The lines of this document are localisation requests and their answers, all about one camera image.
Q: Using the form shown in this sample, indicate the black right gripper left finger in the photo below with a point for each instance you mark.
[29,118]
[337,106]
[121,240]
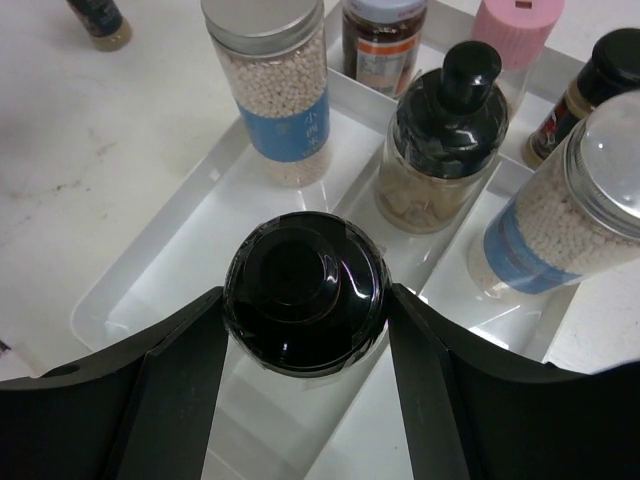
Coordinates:
[139,409]

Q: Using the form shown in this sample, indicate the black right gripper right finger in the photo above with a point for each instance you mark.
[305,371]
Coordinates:
[473,410]

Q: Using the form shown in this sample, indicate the black stopper jar white contents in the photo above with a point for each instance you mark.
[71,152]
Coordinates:
[306,295]

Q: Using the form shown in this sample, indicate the black stopper jar brown contents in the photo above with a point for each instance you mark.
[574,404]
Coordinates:
[442,140]

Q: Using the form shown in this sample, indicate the black cap red label bottle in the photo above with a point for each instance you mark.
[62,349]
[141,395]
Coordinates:
[612,69]

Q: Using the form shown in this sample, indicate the white cap blue label jar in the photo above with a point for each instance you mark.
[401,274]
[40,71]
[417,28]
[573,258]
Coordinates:
[273,54]

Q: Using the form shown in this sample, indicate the grey lid sauce jar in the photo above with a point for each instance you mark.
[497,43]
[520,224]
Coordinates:
[380,41]

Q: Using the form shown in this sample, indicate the pink cap spice jar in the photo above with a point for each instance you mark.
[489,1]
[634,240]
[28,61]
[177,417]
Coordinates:
[517,30]

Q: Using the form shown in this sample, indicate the white divided organizer tray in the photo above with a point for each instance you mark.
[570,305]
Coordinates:
[349,426]

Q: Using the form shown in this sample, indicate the black cap spice bottle left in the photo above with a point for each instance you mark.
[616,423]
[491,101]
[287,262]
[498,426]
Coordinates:
[107,28]

